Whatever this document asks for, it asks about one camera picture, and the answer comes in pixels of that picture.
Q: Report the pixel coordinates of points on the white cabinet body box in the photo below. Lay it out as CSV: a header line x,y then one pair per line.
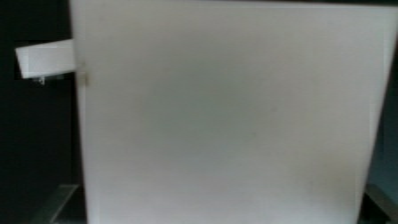
x,y
47,59

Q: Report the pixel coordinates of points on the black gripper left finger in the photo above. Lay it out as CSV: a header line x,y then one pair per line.
x,y
63,210

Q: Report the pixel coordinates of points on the white cabinet top block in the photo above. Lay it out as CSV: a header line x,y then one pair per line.
x,y
230,99

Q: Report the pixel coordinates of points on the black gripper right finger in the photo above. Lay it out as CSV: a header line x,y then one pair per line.
x,y
381,207

